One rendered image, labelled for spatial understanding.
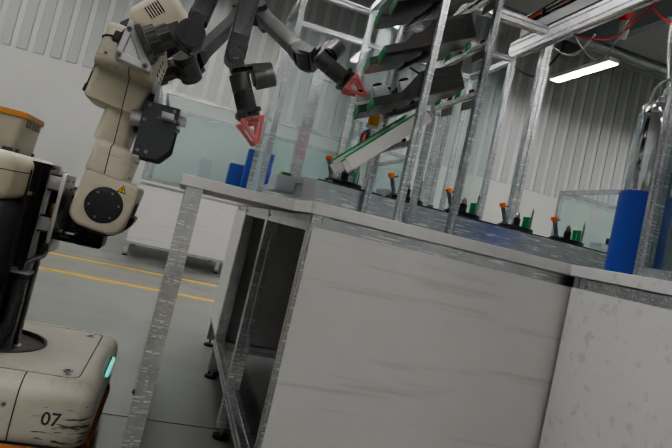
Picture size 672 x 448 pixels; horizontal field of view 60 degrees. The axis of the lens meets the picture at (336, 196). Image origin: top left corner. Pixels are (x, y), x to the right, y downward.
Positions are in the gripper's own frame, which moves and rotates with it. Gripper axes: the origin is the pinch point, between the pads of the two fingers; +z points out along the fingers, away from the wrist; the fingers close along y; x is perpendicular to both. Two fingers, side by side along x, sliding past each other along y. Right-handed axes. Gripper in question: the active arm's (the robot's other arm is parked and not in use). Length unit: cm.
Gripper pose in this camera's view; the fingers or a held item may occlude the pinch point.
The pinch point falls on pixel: (363, 95)
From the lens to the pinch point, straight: 197.9
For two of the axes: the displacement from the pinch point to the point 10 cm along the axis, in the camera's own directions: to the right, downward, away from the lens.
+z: 7.7, 6.3, 0.5
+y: -0.9, 0.3, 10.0
